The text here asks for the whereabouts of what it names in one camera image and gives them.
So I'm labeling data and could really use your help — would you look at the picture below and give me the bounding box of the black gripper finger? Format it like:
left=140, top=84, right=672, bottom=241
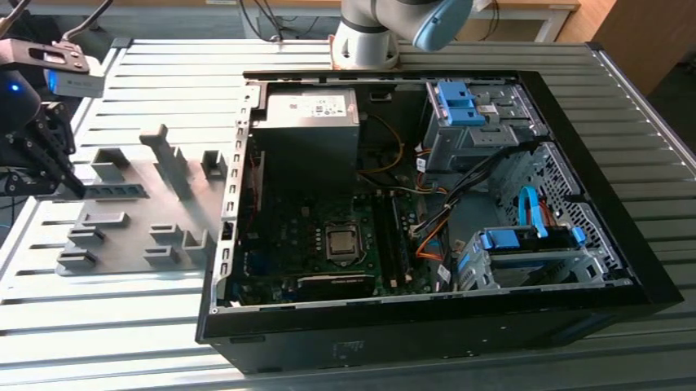
left=0, top=164, right=71, bottom=200
left=28, top=100, right=88, bottom=201

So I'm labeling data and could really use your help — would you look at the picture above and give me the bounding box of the black RAM slot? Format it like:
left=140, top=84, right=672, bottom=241
left=376, top=191, right=395, bottom=286

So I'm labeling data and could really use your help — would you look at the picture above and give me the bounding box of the grey parts rack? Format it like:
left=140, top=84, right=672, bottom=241
left=56, top=123, right=229, bottom=278

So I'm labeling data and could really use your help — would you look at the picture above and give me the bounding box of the grey power supply unit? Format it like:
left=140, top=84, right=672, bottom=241
left=252, top=87, right=363, bottom=192

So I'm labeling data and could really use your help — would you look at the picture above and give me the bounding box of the green motherboard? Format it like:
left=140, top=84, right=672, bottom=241
left=236, top=182, right=453, bottom=305

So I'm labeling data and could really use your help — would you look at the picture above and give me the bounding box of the silver CPU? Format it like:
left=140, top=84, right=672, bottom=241
left=330, top=231, right=358, bottom=254

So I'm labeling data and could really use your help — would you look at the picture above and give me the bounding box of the black graphics card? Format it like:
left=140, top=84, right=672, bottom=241
left=295, top=271, right=376, bottom=301

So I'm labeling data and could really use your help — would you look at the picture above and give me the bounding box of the black open PC case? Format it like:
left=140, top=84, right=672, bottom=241
left=195, top=68, right=685, bottom=376

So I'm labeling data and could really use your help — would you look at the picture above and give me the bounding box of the empty blue disk carrier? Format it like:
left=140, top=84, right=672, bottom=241
left=434, top=81, right=485, bottom=127

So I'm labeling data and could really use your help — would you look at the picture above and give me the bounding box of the tall metal drive cage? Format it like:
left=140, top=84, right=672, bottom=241
left=423, top=79, right=550, bottom=174

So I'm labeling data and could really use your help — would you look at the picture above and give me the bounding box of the hard disk in blue carrier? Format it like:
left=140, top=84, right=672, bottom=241
left=477, top=226, right=586, bottom=252

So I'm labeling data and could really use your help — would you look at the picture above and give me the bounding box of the low metal disk bay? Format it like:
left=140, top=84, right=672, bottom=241
left=455, top=227, right=612, bottom=291

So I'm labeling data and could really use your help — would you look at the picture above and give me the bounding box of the white framed desk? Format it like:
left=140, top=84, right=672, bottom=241
left=238, top=0, right=581, bottom=44

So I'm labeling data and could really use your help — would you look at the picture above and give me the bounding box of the brown wooden cabinet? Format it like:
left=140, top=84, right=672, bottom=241
left=557, top=0, right=696, bottom=101

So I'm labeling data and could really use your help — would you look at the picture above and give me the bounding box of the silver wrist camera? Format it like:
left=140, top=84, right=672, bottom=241
left=44, top=68, right=105, bottom=99

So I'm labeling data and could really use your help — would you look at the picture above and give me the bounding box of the CPU socket metal frame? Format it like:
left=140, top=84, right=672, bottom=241
left=324, top=222, right=364, bottom=268

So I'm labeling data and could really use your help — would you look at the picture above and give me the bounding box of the thin yellow orange wire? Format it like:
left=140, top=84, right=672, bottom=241
left=358, top=116, right=406, bottom=176

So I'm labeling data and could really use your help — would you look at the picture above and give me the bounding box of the orange wire bundle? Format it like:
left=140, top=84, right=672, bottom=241
left=414, top=217, right=453, bottom=261

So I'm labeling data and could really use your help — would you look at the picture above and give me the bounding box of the black cable bundle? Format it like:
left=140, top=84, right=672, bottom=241
left=418, top=140, right=541, bottom=233

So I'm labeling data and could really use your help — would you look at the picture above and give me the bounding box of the blue flat wire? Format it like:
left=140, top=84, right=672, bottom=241
left=517, top=185, right=550, bottom=239

